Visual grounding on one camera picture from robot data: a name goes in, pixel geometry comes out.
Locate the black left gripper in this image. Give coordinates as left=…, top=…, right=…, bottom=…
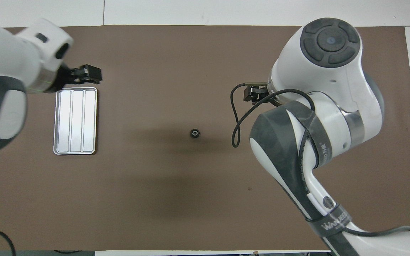
left=56, top=64, right=103, bottom=92

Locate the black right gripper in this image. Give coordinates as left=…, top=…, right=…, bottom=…
left=245, top=85, right=280, bottom=105

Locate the silver metal tray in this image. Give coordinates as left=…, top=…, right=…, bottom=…
left=53, top=87, right=98, bottom=155

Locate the brown table mat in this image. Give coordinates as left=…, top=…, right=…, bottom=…
left=0, top=25, right=410, bottom=251

